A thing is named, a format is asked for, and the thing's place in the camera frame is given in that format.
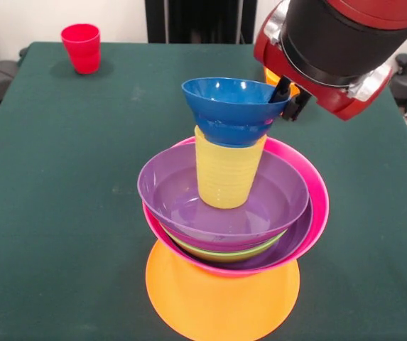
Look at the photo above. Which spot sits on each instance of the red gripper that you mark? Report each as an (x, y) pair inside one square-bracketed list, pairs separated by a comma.
[(334, 103)]

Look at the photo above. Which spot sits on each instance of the blue plastic bowl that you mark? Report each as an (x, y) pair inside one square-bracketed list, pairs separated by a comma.
[(231, 117)]

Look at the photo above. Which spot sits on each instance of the yellow plastic cup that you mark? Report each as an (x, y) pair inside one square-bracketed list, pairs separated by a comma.
[(224, 174)]

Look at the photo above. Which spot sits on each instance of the large pink plastic bowl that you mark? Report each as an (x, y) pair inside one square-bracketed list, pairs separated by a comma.
[(318, 199)]

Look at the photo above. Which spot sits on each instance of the purple plastic bowl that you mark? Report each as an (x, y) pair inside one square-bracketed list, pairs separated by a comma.
[(164, 184), (295, 239)]

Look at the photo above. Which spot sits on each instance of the light green plastic bowl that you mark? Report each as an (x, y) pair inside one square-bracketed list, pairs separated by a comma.
[(224, 256)]

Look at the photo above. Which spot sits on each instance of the large orange plastic bowl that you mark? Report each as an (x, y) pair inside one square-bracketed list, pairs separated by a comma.
[(206, 309)]

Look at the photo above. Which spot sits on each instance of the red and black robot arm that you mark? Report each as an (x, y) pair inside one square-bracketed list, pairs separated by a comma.
[(348, 39)]

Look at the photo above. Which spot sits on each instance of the orange plastic cup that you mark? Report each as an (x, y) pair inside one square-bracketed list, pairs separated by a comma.
[(271, 76)]

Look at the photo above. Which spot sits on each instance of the red plastic cup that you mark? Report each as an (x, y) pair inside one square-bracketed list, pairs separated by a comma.
[(80, 49)]

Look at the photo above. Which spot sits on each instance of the dark green tablecloth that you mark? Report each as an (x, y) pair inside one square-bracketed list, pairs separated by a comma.
[(47, 231)]

